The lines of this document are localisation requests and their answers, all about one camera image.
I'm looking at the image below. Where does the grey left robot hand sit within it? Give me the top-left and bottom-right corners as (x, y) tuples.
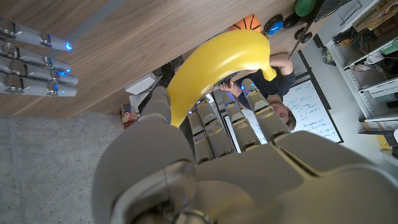
(91, 78), (398, 224)

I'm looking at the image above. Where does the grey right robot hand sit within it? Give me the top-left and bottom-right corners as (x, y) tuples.
(0, 18), (79, 98)

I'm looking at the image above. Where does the yellow toy banana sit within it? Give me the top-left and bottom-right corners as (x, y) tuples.
(167, 29), (277, 128)

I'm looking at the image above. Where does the black and blue tape roll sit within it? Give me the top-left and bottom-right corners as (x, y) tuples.
(263, 14), (284, 35)

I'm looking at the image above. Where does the person in dark shirt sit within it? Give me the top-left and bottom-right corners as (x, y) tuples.
(219, 52), (297, 131)

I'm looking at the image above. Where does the black keyboard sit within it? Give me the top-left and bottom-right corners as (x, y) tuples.
(213, 71), (239, 88)

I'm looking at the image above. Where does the clear cup with candy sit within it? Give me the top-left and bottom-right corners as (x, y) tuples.
(120, 104), (141, 130)

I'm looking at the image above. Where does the white flat box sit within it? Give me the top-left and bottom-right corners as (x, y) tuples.
(125, 73), (156, 96)

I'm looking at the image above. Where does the small orange basketball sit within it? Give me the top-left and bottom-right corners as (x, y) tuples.
(229, 13), (262, 33)

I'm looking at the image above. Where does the black oval puck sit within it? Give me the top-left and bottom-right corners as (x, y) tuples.
(283, 12), (302, 29)

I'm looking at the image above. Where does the white shelf cabinet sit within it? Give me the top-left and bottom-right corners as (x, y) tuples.
(317, 0), (398, 156)

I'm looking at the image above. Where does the green ball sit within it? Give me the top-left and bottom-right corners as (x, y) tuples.
(294, 0), (318, 17)

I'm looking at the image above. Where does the open dark laptop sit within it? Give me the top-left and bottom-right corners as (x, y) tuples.
(287, 0), (354, 60)

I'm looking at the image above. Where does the whiteboard with black frame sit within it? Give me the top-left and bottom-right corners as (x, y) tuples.
(217, 49), (345, 153)

